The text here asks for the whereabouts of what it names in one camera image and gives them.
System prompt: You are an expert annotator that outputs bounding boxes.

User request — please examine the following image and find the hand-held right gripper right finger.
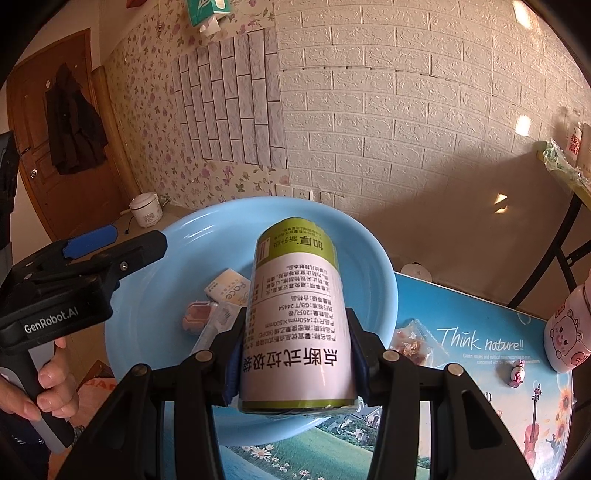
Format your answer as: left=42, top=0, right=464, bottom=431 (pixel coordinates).
left=344, top=307, right=539, bottom=480

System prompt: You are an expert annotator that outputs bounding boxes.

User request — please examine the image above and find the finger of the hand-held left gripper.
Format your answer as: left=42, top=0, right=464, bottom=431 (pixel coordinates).
left=61, top=224, right=119, bottom=259
left=69, top=230, right=168, bottom=289

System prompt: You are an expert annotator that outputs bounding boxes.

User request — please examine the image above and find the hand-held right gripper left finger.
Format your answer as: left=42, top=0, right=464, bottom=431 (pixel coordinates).
left=58, top=307, right=250, bottom=480

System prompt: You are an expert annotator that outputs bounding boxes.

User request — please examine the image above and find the light blue plastic basin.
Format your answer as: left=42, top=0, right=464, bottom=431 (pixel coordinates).
left=104, top=197, right=398, bottom=446

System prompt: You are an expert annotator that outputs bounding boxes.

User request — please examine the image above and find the long white sachet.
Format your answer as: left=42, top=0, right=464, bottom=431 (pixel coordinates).
left=191, top=302, right=241, bottom=356

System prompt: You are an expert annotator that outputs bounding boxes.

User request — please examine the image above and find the small pink case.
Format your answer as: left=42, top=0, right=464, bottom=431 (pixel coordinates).
left=183, top=300, right=220, bottom=337

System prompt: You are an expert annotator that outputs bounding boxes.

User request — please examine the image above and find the green white trash bag roll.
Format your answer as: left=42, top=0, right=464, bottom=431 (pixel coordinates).
left=240, top=217, right=358, bottom=414

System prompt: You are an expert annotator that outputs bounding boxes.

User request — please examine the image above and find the person's left hand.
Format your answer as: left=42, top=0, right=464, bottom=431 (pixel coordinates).
left=0, top=338, right=81, bottom=423

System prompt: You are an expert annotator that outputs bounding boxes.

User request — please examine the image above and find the white rice cooker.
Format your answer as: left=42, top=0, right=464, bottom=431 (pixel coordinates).
left=129, top=193, right=163, bottom=228

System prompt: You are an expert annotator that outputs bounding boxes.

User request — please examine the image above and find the clear snack packet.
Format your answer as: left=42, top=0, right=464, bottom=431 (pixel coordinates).
left=390, top=318, right=437, bottom=365

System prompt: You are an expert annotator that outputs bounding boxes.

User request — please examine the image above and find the brown wooden door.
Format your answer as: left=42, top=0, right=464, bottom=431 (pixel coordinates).
left=7, top=32, right=139, bottom=241

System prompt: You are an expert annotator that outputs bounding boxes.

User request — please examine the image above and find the red printed carton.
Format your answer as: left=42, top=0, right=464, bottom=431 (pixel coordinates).
left=76, top=360, right=118, bottom=430

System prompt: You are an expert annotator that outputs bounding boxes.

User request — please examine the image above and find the yellow white tissue pack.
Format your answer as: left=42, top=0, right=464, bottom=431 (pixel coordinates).
left=204, top=269, right=252, bottom=308

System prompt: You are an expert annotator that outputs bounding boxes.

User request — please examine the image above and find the dark hanging jacket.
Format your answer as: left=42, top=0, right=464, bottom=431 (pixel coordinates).
left=44, top=62, right=109, bottom=175

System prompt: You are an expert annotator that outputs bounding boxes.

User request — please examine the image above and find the pink white cartoon bottle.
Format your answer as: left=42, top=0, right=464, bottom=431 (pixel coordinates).
left=542, top=277, right=591, bottom=374

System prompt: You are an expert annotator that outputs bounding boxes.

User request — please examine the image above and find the green tissue box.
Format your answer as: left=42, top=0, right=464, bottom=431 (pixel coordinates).
left=186, top=0, right=232, bottom=34

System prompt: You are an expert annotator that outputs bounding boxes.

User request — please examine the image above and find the green plastic bag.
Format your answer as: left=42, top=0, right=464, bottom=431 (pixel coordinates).
left=538, top=137, right=585, bottom=174

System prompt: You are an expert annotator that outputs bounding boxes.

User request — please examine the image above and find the yellow top folding table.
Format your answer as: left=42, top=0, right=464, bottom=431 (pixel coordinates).
left=505, top=138, right=591, bottom=310

